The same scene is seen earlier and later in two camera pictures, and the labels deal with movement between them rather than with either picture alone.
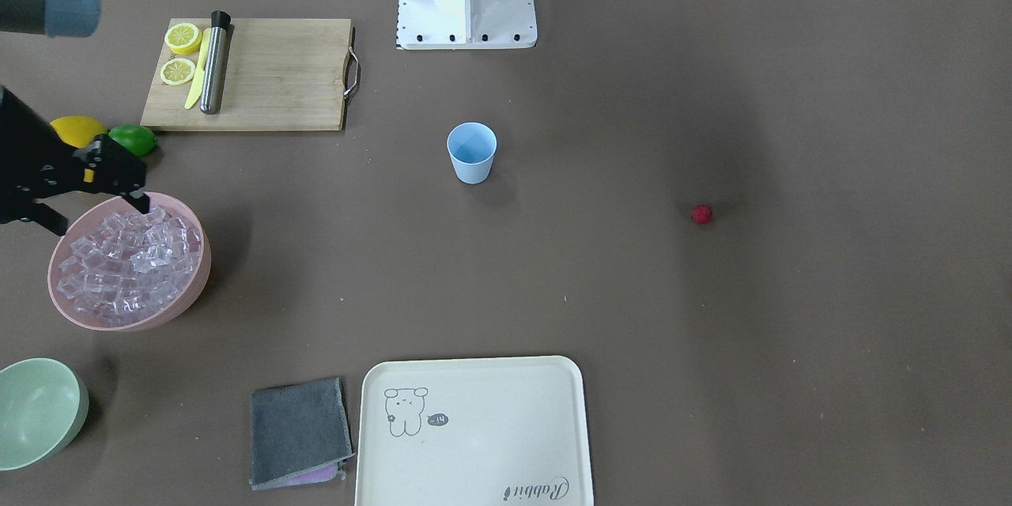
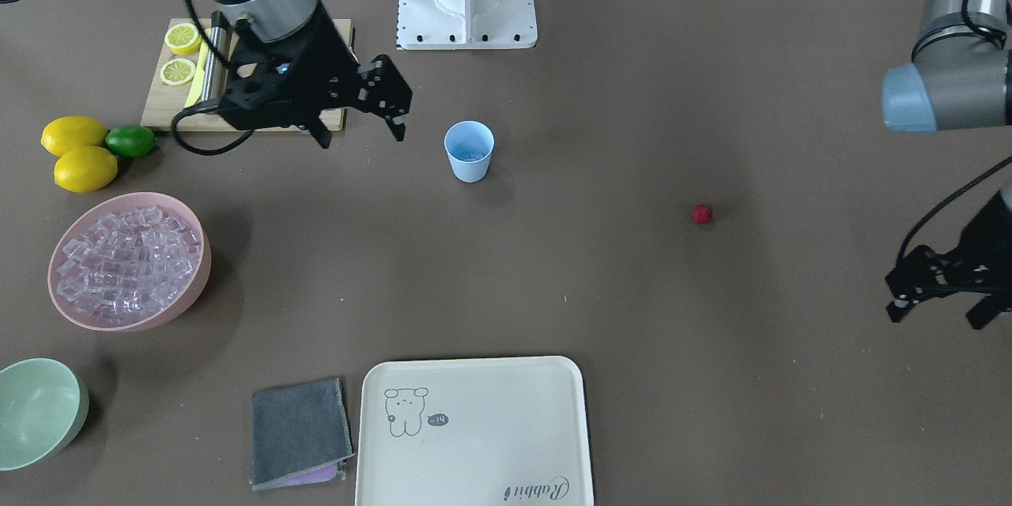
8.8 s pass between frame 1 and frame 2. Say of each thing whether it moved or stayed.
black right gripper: moved
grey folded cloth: stayed
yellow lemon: stayed
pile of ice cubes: stayed
